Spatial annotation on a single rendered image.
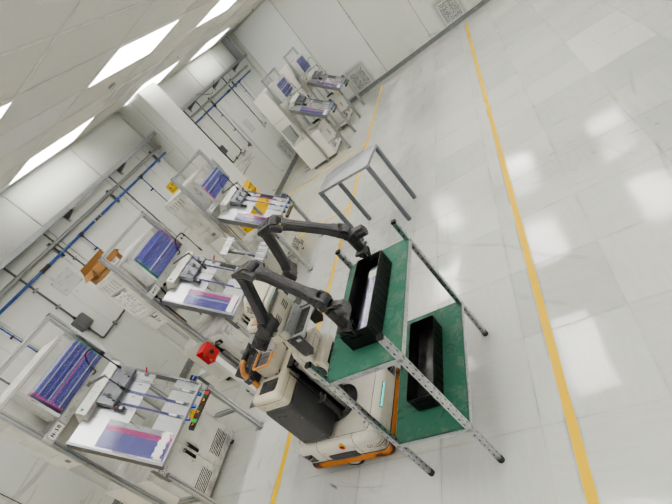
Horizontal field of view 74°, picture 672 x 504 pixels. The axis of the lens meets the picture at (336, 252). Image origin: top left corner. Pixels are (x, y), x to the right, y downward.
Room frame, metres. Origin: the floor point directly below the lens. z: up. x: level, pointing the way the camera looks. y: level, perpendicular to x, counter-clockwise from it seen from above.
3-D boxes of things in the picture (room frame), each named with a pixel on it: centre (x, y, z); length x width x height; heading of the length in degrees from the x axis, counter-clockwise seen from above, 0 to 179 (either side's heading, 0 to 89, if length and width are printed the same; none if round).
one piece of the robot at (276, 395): (2.53, 0.75, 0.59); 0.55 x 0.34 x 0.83; 145
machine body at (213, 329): (4.60, 1.48, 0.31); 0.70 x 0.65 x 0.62; 147
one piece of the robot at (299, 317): (2.31, 0.44, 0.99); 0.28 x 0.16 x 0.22; 145
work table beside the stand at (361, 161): (4.68, -0.71, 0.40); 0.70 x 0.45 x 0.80; 50
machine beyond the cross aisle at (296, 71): (10.01, -2.03, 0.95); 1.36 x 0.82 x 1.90; 57
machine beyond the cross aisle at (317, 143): (8.80, -1.23, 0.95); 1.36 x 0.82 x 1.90; 57
